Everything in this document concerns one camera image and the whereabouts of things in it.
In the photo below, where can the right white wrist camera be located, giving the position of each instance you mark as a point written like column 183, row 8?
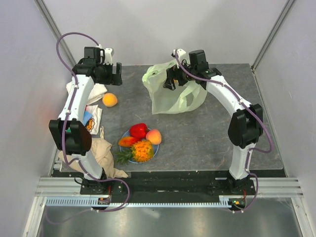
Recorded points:
column 180, row 54

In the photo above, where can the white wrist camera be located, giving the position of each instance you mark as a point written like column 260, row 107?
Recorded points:
column 106, row 55
column 180, row 54

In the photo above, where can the fake pineapple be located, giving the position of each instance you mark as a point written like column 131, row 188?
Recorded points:
column 140, row 152

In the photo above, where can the grey slotted cable duct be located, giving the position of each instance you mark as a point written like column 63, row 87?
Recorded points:
column 223, row 202

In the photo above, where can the blue plastic plate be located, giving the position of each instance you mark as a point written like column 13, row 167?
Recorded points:
column 156, row 147

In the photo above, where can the aluminium corner post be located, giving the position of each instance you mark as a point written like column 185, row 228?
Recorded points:
column 63, row 52
column 273, row 33

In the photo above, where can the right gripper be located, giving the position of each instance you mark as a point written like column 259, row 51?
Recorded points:
column 172, row 73

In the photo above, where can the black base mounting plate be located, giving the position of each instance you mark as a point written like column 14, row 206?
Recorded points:
column 205, row 186

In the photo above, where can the red fake apple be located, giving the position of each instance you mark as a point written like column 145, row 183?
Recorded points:
column 139, row 130

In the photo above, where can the left aluminium corner post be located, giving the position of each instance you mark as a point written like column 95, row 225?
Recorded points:
column 63, row 52

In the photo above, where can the pale green plastic bag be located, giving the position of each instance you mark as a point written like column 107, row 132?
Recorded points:
column 165, row 101

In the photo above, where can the white folded towel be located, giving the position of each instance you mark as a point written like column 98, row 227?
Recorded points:
column 97, row 92

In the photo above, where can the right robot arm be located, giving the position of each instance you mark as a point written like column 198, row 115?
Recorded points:
column 244, row 129

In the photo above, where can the yellow fake pear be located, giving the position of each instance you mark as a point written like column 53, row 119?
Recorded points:
column 154, row 136

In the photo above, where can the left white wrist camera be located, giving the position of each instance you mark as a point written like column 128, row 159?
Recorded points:
column 106, row 55

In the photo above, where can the beige crumpled cloth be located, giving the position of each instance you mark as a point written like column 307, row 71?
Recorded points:
column 101, row 150

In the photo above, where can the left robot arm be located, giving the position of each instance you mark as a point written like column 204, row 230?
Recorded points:
column 68, row 130

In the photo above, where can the red yellow fake mango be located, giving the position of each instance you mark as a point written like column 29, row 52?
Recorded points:
column 128, row 141

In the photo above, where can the right aluminium corner post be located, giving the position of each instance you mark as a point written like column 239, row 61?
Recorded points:
column 273, row 33

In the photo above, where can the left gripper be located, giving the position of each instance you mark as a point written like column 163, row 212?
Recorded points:
column 112, row 79

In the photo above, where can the orange yellow fake peach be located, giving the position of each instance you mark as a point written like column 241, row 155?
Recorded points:
column 109, row 100

